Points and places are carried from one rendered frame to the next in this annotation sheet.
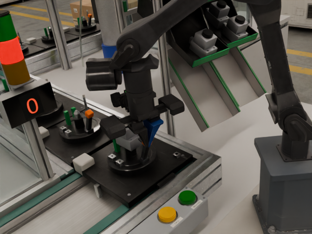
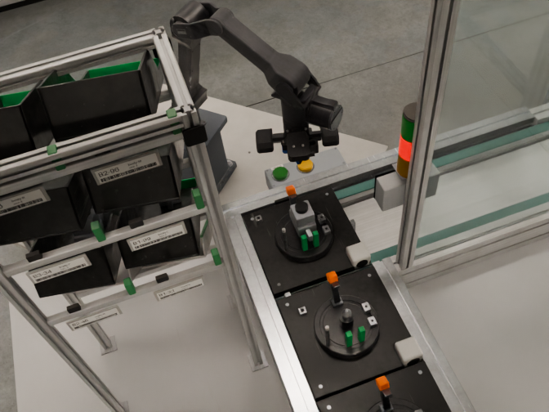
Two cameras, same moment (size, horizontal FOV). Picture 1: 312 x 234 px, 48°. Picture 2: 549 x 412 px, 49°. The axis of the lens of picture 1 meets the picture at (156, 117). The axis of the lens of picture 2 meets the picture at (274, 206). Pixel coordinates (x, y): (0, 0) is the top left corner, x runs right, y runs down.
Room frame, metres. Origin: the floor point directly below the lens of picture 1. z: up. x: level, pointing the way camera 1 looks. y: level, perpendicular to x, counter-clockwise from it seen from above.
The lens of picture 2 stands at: (1.54, 0.42, 2.17)
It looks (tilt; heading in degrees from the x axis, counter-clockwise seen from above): 53 degrees down; 209
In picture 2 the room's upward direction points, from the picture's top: 8 degrees counter-clockwise
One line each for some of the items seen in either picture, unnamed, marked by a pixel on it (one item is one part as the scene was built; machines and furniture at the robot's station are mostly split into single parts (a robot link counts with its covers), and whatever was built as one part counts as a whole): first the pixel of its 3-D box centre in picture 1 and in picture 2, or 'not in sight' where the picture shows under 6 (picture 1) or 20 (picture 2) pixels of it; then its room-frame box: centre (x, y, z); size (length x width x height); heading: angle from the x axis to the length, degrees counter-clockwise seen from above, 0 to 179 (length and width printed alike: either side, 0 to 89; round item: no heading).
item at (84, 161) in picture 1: (84, 164); (358, 256); (0.81, 0.22, 0.97); 0.05 x 0.05 x 0.04; 41
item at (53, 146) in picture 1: (78, 120); (346, 319); (0.99, 0.25, 1.01); 0.24 x 0.24 x 0.13; 41
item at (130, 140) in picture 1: (125, 132); (303, 218); (0.81, 0.09, 1.06); 0.08 x 0.04 x 0.07; 41
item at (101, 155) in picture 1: (133, 162); (304, 239); (0.80, 0.08, 0.96); 0.24 x 0.24 x 0.02; 41
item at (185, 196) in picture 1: (187, 198); (280, 174); (0.63, -0.05, 0.96); 0.04 x 0.04 x 0.02
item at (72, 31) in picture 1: (84, 22); not in sight; (2.31, 0.38, 1.01); 0.24 x 0.24 x 0.13; 41
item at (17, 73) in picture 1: (16, 70); (410, 160); (0.76, 0.30, 1.28); 0.05 x 0.05 x 0.05
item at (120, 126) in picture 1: (141, 104); (296, 127); (0.67, 0.03, 1.21); 0.19 x 0.06 x 0.08; 116
